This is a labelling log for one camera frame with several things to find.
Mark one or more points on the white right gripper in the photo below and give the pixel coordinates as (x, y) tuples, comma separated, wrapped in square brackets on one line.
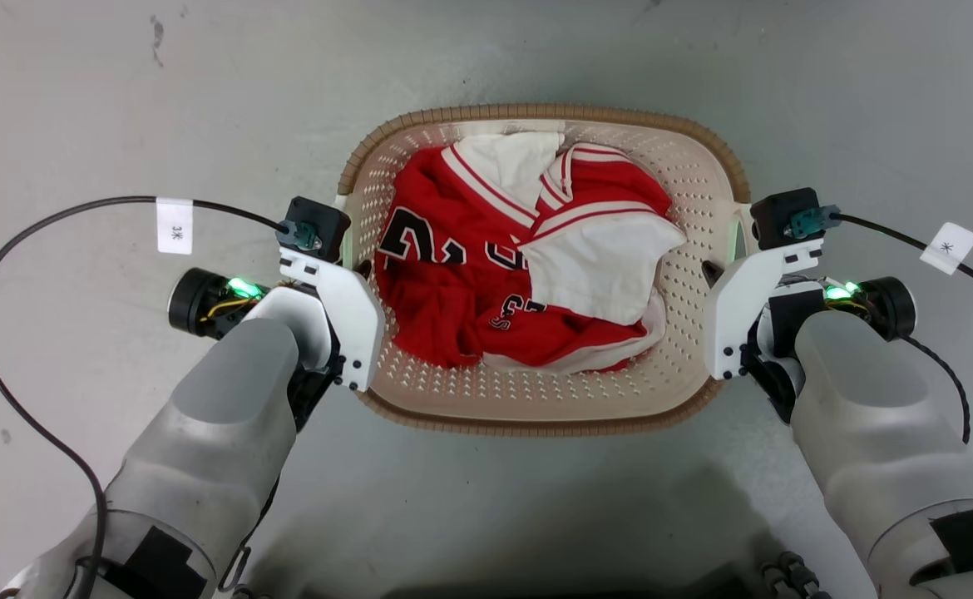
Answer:
[(728, 320)]

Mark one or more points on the beige perforated plastic laundry basket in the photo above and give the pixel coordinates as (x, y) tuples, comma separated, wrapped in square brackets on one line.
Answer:
[(536, 393)]

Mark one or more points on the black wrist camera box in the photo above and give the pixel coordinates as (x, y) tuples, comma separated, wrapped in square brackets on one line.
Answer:
[(320, 223), (782, 215)]

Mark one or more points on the red white lettered jersey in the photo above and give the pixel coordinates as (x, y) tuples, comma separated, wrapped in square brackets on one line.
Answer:
[(445, 274)]

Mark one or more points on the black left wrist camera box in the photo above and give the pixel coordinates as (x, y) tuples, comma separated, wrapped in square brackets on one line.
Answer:
[(320, 223)]

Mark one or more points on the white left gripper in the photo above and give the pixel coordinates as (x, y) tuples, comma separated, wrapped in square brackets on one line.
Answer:
[(353, 320)]

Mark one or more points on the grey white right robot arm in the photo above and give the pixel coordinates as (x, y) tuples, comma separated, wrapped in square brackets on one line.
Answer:
[(869, 416)]

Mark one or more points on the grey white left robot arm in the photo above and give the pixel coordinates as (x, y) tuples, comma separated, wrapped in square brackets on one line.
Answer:
[(220, 433)]

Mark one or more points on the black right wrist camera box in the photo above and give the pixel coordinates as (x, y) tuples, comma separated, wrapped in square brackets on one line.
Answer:
[(782, 215)]

